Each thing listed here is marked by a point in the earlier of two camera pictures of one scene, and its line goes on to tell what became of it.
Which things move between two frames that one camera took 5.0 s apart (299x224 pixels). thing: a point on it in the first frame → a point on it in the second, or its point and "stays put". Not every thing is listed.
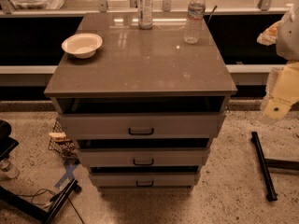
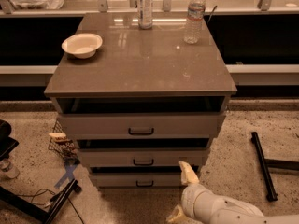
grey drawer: [144, 179] stays put
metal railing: [101, 7] stays put
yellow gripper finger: [269, 35] → [188, 175]
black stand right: [264, 163] stays put
